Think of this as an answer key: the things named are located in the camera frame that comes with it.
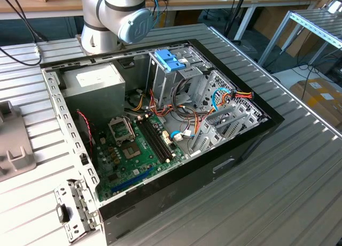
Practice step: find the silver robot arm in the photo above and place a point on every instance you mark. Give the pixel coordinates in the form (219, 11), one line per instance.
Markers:
(117, 10)

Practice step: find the silver disk bay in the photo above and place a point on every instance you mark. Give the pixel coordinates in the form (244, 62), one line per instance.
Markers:
(205, 141)

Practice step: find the white board connector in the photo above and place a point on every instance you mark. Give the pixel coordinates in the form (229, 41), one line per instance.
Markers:
(166, 139)

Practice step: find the silver optical drive cage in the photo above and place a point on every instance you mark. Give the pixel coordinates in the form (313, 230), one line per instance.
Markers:
(164, 96)

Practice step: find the black RAM slot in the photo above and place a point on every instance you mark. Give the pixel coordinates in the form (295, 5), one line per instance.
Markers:
(159, 140)
(153, 140)
(150, 140)
(156, 140)

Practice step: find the CPU socket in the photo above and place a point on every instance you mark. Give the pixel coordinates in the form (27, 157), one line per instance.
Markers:
(131, 151)

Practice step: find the green motherboard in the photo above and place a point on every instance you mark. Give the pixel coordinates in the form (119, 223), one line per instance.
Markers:
(148, 165)

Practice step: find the blue plastic drive latch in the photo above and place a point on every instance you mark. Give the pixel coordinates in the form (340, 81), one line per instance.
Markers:
(165, 57)

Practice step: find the blue expansion slot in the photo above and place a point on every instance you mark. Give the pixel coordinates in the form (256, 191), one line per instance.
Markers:
(132, 180)

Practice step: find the black PC case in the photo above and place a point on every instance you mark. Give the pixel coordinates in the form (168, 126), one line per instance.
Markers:
(187, 192)

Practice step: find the grey power supply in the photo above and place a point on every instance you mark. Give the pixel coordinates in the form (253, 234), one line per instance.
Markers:
(93, 96)

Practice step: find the black tripod stand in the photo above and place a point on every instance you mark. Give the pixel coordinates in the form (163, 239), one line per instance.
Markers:
(234, 13)

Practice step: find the cardboard box white labels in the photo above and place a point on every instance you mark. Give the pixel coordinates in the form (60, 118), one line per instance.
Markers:
(320, 104)

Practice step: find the grey part rack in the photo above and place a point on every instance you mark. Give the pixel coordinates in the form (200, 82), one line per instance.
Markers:
(12, 139)

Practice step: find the wooden desk white frame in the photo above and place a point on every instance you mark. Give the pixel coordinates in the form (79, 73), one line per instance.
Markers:
(203, 2)

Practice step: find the silver slot cover bracket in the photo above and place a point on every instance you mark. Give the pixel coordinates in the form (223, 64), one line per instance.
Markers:
(80, 200)

